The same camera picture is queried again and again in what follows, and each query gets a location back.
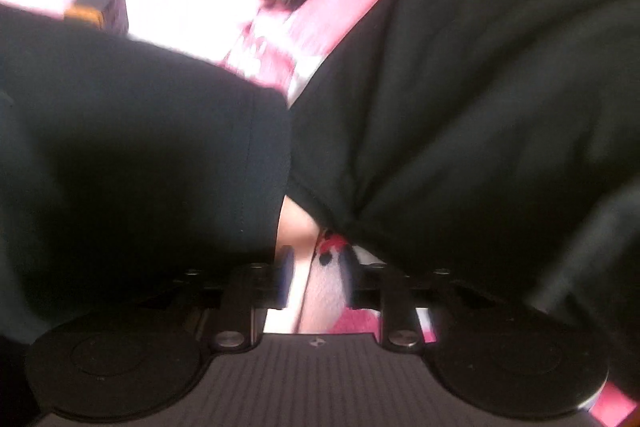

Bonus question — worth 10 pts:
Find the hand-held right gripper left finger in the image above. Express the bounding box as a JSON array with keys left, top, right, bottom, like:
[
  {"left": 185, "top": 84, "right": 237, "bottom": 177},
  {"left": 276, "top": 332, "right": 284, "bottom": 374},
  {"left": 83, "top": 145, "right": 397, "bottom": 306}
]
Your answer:
[{"left": 170, "top": 246, "right": 296, "bottom": 350}]

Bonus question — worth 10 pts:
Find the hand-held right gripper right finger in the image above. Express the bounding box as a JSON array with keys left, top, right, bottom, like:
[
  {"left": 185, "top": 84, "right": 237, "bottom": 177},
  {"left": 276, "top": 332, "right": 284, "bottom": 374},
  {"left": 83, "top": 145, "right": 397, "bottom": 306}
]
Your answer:
[{"left": 344, "top": 252, "right": 471, "bottom": 350}]

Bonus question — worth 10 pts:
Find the black sweatshirt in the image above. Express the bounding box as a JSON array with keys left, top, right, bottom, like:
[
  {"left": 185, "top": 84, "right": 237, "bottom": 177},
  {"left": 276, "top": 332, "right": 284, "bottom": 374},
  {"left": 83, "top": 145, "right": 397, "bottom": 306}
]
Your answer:
[{"left": 0, "top": 0, "right": 640, "bottom": 408}]

